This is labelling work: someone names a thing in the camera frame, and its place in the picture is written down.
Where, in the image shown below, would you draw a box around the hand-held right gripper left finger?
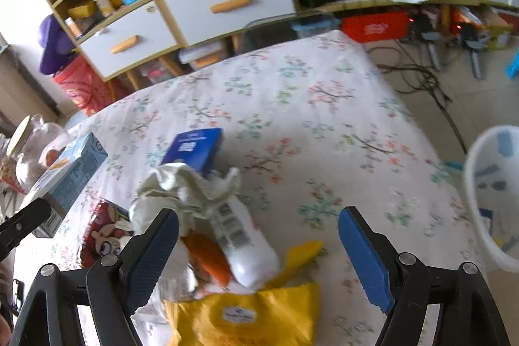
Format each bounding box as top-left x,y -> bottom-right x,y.
10,207 -> 180,346

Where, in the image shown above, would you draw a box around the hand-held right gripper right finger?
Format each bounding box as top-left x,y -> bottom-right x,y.
338,206 -> 512,346

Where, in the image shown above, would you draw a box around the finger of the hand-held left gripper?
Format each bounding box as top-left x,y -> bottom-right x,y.
0,198 -> 52,261

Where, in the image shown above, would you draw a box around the red printed packet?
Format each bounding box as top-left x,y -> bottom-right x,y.
83,200 -> 134,269

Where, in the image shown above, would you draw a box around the orange peel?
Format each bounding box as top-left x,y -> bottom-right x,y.
180,233 -> 232,286

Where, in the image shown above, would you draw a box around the light blue carton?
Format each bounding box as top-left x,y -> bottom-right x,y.
24,132 -> 109,238

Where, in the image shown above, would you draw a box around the white paper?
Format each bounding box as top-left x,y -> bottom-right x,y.
130,163 -> 242,233

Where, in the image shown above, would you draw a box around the white plastic bottle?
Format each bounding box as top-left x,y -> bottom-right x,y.
209,196 -> 280,288

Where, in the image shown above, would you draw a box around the yellow plastic bag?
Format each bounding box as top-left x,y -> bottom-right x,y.
164,241 -> 325,346

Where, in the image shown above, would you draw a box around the dark blue cardboard box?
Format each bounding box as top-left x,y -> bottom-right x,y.
160,128 -> 223,180

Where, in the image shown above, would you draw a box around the white plastic bin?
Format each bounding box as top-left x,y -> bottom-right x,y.
464,125 -> 519,274

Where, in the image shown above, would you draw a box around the clear glass jar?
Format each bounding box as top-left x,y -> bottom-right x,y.
14,115 -> 69,193

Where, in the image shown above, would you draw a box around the red plastic bag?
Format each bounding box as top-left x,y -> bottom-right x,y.
53,54 -> 130,115

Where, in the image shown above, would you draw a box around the white floral tablecloth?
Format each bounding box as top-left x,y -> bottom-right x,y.
12,30 -> 487,346

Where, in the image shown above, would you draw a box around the yellow jar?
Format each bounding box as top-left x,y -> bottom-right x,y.
91,0 -> 116,16

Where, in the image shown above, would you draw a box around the red box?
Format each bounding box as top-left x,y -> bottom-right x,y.
343,11 -> 410,42

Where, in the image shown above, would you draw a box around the blue plastic stool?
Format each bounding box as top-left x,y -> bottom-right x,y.
505,50 -> 519,79

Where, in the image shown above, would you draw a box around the black floor cables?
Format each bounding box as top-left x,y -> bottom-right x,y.
377,62 -> 467,152

